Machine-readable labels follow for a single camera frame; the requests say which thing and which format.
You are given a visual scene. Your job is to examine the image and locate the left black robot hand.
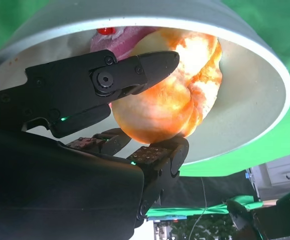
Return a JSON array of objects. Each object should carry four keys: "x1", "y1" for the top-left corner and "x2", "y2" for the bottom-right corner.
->
[{"x1": 226, "y1": 186, "x2": 290, "y2": 240}]

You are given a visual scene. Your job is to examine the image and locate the green tablecloth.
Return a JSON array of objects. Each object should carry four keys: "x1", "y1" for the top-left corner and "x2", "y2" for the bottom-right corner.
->
[
  {"x1": 0, "y1": 0, "x2": 290, "y2": 179},
  {"x1": 146, "y1": 194, "x2": 263, "y2": 219}
]

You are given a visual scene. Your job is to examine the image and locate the white cabinet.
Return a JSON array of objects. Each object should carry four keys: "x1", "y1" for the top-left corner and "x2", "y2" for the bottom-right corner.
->
[{"x1": 247, "y1": 151, "x2": 290, "y2": 202}]

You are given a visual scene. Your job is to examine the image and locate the orange striped bread roll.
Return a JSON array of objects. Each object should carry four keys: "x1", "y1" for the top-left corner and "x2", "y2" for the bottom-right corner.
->
[{"x1": 111, "y1": 27, "x2": 223, "y2": 145}]

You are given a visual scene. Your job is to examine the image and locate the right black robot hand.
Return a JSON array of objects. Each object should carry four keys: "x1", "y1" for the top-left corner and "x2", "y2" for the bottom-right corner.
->
[{"x1": 0, "y1": 49, "x2": 190, "y2": 240}]

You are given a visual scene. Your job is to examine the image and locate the thin white cable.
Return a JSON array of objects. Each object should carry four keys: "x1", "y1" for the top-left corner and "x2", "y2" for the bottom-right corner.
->
[{"x1": 191, "y1": 176, "x2": 208, "y2": 240}]

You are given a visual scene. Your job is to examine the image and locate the black backdrop cloth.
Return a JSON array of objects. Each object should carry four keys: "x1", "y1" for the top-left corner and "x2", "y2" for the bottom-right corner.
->
[{"x1": 159, "y1": 174, "x2": 259, "y2": 209}]

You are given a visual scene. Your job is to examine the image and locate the grey metal bowl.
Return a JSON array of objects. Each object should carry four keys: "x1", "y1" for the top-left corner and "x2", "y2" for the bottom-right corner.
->
[{"x1": 0, "y1": 0, "x2": 290, "y2": 176}]

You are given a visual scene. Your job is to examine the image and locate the magenta cake slice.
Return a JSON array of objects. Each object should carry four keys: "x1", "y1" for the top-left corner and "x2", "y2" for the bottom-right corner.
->
[{"x1": 89, "y1": 26, "x2": 158, "y2": 61}]

